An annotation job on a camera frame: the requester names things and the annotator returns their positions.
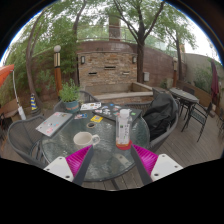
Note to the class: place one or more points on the black metal slatted chair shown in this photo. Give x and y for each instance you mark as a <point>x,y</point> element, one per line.
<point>196,116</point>

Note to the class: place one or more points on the flat round red coaster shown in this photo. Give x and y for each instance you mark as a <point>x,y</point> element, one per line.
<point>124,148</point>

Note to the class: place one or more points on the yellow card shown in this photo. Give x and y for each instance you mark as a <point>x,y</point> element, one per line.
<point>96,118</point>

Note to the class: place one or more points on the slim leaning tree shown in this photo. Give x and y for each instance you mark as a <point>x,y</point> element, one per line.
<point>30,66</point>

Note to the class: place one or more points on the small round patio table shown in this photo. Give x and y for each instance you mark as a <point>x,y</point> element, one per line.
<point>184,95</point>

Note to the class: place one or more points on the black wall lantern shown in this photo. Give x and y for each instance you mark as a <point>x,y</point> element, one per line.
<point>134,59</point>
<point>82,60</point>

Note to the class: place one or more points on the grey wall utility box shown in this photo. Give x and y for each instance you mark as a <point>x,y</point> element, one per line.
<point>146,76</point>

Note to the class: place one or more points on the silver laptop with stickers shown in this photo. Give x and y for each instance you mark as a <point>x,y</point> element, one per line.
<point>54,124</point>

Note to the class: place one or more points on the wooden globe-topped lamp post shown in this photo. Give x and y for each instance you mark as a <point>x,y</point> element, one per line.
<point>58,73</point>

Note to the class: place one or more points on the grey chair holding jacket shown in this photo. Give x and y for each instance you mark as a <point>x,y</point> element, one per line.
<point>163,140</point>

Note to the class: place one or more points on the tall dark-trunked tree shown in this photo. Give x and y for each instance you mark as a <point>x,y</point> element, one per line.
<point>140,63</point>

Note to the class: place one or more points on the green plant in blue pot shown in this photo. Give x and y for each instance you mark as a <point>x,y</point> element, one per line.
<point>69,93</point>

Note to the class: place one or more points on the white printed paper sheet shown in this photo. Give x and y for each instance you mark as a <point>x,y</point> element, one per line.
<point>90,106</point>

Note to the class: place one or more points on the blue and yellow striped cone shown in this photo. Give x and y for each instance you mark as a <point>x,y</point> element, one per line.
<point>33,103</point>

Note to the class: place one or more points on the small colourful sticker card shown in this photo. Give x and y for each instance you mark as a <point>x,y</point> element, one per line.
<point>80,116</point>

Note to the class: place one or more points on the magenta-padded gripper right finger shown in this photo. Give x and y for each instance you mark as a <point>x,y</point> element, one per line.
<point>146,159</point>

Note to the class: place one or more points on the white ceramic mug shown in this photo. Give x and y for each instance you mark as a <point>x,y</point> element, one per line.
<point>83,140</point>

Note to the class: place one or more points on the slim brown lamp post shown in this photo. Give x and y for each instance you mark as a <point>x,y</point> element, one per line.
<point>175,73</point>

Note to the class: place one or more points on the clear white-capped drink bottle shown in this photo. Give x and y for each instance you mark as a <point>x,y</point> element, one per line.
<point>123,128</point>

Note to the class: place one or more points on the black jacket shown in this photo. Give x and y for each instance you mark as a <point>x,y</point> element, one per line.
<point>160,115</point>

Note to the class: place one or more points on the orange canopy with white pole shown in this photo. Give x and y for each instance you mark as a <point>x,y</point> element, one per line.
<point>4,71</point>

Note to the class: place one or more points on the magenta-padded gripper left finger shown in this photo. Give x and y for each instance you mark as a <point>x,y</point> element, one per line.
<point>76,159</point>

